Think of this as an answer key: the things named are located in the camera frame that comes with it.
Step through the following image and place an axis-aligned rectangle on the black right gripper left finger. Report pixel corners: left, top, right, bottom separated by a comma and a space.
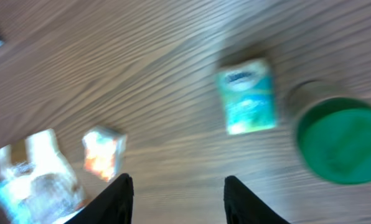
65, 174, 134, 224

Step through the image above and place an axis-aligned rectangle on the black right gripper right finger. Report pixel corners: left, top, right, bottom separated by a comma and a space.
223, 175, 289, 224

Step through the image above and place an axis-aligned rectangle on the orange snack packet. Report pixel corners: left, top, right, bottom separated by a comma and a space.
82, 126, 127, 182

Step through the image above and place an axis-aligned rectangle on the beige snack pouch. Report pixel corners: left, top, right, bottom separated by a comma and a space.
0, 129, 85, 224

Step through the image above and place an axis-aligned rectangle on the teal tissue packet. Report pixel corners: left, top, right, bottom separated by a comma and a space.
216, 58, 277, 135

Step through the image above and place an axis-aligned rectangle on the green lid jar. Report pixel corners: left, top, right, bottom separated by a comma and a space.
286, 80, 371, 184

